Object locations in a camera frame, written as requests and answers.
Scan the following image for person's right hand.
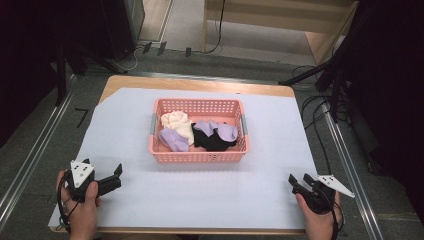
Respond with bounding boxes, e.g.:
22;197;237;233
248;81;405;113
295;190;344;240

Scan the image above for black metal stand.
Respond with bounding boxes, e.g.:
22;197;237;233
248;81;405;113
54;36;88;107

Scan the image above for cream sock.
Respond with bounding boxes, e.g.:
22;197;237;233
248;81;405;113
160;110;195;146

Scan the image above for black tripod stand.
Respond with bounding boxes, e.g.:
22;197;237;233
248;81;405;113
278;6;371;124

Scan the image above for white table cover sheet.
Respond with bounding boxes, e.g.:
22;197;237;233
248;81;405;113
47;87;318;231

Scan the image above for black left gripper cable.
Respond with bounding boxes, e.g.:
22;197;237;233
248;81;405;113
56;170;81;234

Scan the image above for white floor cable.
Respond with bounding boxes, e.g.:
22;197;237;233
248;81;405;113
112;44;145;73

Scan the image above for person's left hand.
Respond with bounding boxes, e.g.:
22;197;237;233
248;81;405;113
55;169;102;240

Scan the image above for purple sock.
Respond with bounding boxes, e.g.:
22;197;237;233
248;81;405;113
158;127;191;153
192;119;240;143

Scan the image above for metal floor rail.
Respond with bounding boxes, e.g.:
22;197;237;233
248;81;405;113
322;101;385;240
84;68;282;86
0;74;78;224

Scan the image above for pink plastic basket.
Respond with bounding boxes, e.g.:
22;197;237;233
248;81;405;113
148;97;251;164

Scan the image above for dark cabinet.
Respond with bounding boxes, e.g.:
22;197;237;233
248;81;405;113
99;0;147;62

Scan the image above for black sock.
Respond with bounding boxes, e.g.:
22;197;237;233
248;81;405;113
190;122;238;153

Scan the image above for black hanging cable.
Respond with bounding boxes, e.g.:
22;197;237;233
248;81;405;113
203;0;227;55

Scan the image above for wooden table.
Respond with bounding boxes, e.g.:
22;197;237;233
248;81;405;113
47;74;318;236

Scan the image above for black floor cables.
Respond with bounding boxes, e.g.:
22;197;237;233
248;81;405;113
291;64;351;176

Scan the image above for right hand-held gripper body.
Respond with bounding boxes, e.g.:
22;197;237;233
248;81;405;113
292;173;356;215

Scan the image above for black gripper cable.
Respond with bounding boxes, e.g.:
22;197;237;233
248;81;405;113
56;170;81;234
311;181;346;240

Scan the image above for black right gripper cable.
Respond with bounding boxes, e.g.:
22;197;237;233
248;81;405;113
311;181;346;240

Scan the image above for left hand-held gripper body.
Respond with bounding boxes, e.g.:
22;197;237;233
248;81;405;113
66;158;97;204

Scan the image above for light wooden shelf unit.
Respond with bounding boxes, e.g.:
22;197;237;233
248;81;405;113
201;0;360;67

